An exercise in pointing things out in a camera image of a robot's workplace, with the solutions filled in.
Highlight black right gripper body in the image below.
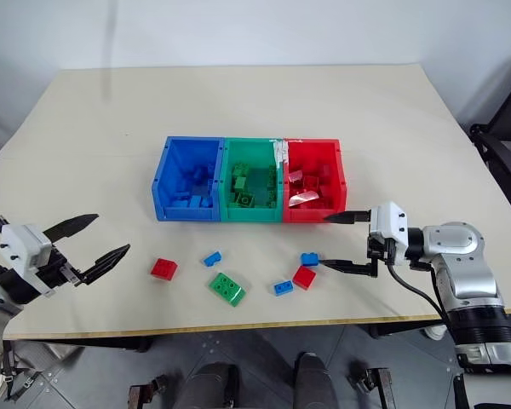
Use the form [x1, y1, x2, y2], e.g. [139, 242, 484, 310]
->
[365, 233, 397, 268]

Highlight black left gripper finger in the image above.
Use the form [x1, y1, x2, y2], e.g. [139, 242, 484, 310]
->
[42, 213, 100, 246]
[79, 244, 132, 286]

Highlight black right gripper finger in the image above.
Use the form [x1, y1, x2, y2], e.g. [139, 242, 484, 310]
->
[323, 208, 373, 226]
[319, 258, 381, 279]

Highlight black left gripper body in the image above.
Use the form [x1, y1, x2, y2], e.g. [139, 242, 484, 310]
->
[36, 246, 86, 295]

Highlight red plastic bin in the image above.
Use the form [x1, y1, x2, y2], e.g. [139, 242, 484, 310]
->
[281, 137, 348, 224]

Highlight red square toy brick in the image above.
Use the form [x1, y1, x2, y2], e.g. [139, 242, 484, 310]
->
[150, 257, 180, 282]
[291, 266, 318, 291]

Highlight silver tape strip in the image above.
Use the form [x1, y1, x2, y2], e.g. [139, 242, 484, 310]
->
[269, 138, 291, 168]

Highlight green plastic bin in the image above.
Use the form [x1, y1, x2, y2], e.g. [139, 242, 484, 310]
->
[218, 137, 287, 223]

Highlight blue plastic bin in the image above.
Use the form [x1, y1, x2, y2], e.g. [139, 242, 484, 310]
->
[151, 135, 226, 222]

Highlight dark rounded shape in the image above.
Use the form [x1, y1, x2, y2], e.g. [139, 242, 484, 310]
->
[295, 352, 340, 409]

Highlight brown black floor stand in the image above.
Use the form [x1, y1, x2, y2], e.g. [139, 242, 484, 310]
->
[350, 366, 393, 409]
[127, 373, 168, 409]

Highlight large green toy brick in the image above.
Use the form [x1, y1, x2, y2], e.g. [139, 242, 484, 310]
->
[208, 271, 249, 308]

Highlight black office chair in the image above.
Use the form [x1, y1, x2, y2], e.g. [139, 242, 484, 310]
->
[469, 54, 511, 216]

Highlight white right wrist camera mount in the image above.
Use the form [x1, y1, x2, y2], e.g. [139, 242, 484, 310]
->
[368, 201, 411, 240]

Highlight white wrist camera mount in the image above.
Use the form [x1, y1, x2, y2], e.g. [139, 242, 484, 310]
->
[368, 201, 411, 240]
[0, 223, 53, 296]

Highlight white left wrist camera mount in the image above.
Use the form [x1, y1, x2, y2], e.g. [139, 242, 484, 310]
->
[0, 223, 53, 296]

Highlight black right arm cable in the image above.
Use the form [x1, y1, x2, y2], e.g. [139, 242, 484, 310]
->
[386, 263, 449, 321]

